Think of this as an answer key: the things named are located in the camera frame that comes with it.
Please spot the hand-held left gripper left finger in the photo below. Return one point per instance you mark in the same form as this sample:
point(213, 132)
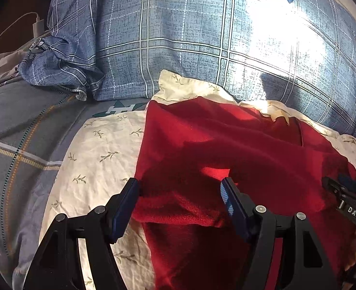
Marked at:
point(125, 208)

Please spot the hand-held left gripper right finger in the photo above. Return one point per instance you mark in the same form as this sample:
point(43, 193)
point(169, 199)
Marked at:
point(230, 199)

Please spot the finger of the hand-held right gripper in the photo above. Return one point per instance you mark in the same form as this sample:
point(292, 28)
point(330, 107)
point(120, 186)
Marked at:
point(353, 184)
point(333, 187)

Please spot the red fleece garment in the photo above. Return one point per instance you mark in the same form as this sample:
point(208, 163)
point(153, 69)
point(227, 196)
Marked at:
point(211, 145)

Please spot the cream leaf-print cloth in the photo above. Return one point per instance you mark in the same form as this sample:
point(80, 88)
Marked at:
point(105, 145)

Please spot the grey-blue striped bedsheet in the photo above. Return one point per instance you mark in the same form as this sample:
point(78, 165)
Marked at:
point(20, 120)

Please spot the blue plaid pillow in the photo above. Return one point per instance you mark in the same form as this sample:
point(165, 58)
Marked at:
point(181, 36)

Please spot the grey crumpled cloth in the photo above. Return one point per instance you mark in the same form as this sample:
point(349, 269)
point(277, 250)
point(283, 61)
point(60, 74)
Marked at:
point(2, 66)

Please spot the white charger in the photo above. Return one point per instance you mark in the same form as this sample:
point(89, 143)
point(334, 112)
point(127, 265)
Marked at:
point(39, 25)

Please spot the brown wooden headboard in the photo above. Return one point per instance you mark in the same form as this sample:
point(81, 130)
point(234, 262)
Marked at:
point(8, 3)

